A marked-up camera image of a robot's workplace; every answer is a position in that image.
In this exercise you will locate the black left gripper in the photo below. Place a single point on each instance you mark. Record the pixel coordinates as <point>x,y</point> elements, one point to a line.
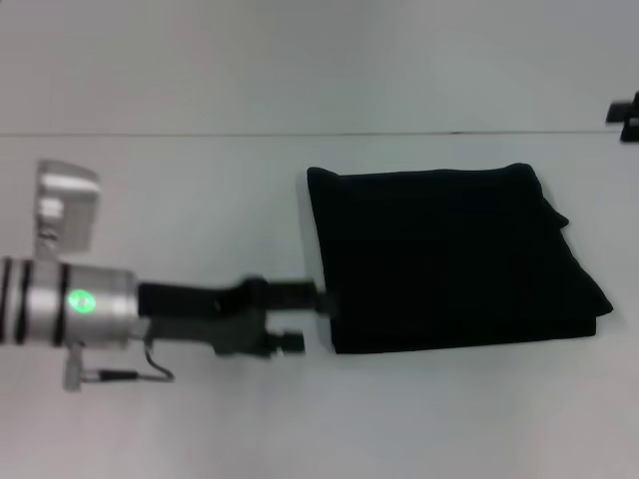
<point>199,314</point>

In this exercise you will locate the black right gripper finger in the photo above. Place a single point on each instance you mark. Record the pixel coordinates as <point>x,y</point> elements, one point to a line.
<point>621,110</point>
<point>630,134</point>

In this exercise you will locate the black t-shirt with FREE print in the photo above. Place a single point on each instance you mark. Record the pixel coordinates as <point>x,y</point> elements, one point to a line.
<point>449,259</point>

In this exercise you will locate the silver perforated camera bracket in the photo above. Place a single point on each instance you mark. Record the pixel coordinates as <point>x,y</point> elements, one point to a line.
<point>49,244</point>

